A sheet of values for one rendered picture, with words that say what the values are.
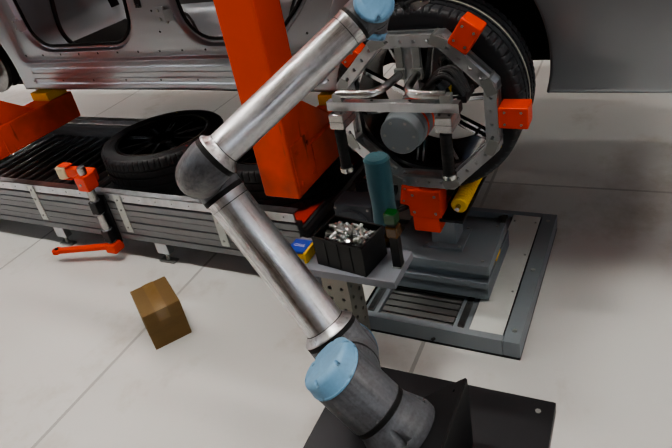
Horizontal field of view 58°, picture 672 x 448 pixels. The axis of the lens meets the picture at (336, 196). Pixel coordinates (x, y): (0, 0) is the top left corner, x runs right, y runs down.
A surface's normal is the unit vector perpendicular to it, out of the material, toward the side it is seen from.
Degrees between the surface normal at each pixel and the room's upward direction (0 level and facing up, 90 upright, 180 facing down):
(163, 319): 90
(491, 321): 0
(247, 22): 90
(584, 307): 0
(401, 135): 90
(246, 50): 90
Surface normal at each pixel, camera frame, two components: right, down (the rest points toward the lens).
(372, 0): 0.04, 0.04
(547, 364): -0.18, -0.85
